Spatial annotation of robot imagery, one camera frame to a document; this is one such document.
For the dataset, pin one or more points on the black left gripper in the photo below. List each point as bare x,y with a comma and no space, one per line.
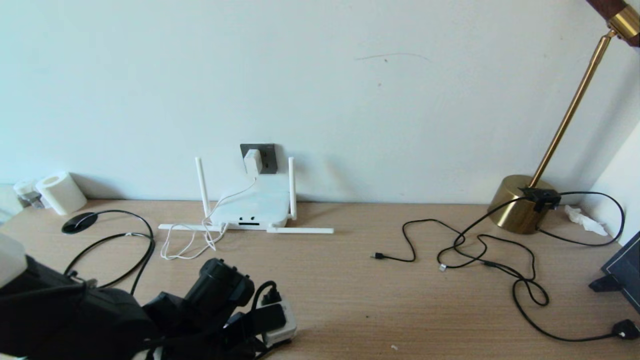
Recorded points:
245,340

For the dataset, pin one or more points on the white power adapter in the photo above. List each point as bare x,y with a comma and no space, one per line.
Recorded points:
252,161

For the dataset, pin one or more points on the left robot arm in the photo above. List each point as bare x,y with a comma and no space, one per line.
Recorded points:
75,320

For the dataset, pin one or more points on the white router with antennas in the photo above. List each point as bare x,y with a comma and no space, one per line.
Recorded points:
255,207

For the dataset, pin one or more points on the white paper roll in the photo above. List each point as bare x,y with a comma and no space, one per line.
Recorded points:
61,194

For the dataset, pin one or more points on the translucent white container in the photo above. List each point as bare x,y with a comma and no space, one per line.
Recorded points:
9,205

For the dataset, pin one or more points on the brass desk lamp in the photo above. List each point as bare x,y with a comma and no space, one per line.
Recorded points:
515,204

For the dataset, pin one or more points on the crumpled white tissue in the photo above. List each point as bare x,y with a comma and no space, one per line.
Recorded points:
585,220

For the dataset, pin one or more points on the black clip stand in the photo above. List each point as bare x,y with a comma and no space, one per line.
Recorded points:
605,284

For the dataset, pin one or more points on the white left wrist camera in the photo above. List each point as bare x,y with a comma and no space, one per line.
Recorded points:
289,327

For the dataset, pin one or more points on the grey wall socket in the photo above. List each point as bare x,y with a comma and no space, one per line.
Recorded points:
270,160

